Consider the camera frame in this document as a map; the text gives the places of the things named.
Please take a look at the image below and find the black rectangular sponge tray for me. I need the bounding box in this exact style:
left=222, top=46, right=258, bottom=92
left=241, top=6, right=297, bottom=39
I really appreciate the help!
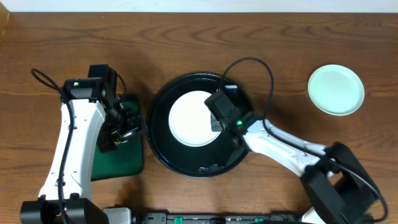
left=91, top=95, right=147, bottom=181

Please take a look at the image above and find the mint green plate top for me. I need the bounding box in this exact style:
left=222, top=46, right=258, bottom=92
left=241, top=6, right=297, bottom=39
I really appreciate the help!
left=307, top=64, right=365, bottom=116

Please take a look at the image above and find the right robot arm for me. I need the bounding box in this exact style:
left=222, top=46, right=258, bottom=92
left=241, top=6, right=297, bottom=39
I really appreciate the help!
left=205, top=86, right=388, bottom=224

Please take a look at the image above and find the round black tray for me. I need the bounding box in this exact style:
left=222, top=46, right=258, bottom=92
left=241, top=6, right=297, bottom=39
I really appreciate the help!
left=146, top=72, right=249, bottom=178

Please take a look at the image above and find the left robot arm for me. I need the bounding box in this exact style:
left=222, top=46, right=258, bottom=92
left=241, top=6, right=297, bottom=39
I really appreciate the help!
left=20, top=64, right=147, bottom=223

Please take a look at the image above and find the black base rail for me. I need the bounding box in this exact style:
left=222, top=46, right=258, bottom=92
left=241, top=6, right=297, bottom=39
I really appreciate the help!
left=104, top=211, right=307, bottom=224

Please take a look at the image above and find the pink white plate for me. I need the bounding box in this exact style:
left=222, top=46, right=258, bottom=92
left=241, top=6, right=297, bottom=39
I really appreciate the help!
left=168, top=90, right=221, bottom=147

